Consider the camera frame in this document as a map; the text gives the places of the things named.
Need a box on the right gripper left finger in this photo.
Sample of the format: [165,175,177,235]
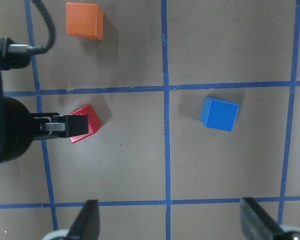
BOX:
[66,200,100,240]

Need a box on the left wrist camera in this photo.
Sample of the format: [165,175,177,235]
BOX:
[0,36,33,71]

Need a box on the red block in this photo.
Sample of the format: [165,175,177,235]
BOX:
[69,104,103,144]

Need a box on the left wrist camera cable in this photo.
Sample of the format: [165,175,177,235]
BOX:
[7,0,57,55]

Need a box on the blue block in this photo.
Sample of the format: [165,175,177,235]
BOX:
[199,96,240,132]

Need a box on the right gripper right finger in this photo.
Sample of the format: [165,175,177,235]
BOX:
[240,197,285,240]

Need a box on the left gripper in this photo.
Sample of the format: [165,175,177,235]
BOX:
[0,97,88,164]

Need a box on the orange block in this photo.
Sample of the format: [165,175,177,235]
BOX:
[66,2,104,41]

